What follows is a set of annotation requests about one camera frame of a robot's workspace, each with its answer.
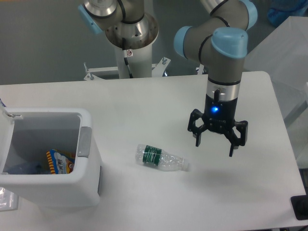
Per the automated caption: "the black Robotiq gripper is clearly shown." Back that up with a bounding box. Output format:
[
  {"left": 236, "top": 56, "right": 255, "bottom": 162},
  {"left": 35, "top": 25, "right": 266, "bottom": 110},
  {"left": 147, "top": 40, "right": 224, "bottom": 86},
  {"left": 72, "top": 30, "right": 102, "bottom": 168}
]
[{"left": 187, "top": 93, "right": 249, "bottom": 158}]

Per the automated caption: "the clear bottle green label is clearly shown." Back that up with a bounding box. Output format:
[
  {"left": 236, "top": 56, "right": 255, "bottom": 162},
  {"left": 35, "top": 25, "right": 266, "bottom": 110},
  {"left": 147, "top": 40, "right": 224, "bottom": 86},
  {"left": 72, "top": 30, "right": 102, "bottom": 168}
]
[{"left": 135, "top": 144, "right": 189, "bottom": 171}]

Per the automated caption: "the blue orange snack bag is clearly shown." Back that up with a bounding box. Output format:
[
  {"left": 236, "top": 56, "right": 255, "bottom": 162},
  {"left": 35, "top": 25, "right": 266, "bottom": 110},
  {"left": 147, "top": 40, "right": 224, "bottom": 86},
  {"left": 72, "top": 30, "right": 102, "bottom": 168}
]
[{"left": 46, "top": 149, "right": 76, "bottom": 174}]

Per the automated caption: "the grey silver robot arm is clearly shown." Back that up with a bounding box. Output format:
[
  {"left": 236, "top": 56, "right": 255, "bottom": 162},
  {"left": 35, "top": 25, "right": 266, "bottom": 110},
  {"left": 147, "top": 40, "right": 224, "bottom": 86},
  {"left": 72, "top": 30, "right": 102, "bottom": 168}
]
[{"left": 78, "top": 0, "right": 257, "bottom": 151}]

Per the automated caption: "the white plastic trash can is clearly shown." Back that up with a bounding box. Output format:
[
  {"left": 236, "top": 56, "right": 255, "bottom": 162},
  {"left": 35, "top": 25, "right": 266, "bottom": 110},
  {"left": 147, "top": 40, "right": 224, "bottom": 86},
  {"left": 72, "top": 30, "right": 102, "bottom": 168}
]
[{"left": 0, "top": 107, "right": 102, "bottom": 207}]

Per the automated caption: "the clear plastic sheet under can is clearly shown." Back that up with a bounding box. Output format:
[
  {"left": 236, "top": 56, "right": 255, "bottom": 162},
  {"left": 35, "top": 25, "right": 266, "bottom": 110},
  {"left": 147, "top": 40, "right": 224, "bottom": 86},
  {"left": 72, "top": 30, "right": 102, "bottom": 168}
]
[{"left": 0, "top": 187, "right": 19, "bottom": 212}]

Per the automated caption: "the translucent plastic box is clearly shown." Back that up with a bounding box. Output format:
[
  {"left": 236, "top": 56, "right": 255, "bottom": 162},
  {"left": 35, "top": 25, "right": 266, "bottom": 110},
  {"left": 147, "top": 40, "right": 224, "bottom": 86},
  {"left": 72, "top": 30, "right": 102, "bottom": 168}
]
[{"left": 244, "top": 16, "right": 308, "bottom": 169}]

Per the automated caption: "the black device at table edge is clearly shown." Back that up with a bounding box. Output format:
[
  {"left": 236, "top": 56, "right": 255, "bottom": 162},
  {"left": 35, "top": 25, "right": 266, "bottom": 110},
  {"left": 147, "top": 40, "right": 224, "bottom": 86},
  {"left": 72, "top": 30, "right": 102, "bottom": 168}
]
[{"left": 291, "top": 195, "right": 308, "bottom": 220}]

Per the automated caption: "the blue object top right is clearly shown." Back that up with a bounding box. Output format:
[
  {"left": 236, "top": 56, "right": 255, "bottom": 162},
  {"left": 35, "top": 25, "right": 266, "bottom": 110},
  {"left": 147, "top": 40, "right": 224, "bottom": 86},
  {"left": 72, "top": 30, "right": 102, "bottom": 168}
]
[{"left": 267, "top": 0, "right": 308, "bottom": 27}]

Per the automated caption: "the white pedestal base bracket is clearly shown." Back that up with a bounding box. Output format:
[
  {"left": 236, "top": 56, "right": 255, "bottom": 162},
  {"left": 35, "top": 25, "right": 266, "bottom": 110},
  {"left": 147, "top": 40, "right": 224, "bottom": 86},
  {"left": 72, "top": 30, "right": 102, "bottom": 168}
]
[{"left": 83, "top": 57, "right": 207, "bottom": 81}]

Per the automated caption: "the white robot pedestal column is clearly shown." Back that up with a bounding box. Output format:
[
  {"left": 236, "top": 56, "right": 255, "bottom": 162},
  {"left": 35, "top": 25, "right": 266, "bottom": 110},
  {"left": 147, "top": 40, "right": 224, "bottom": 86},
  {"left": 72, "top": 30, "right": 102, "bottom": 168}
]
[{"left": 104, "top": 13, "right": 159, "bottom": 79}]

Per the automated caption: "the black cable on pedestal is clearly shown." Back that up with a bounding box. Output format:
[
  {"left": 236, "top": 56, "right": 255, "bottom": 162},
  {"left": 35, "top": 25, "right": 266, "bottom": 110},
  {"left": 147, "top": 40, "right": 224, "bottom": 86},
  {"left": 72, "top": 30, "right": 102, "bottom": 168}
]
[{"left": 121, "top": 38, "right": 134, "bottom": 79}]

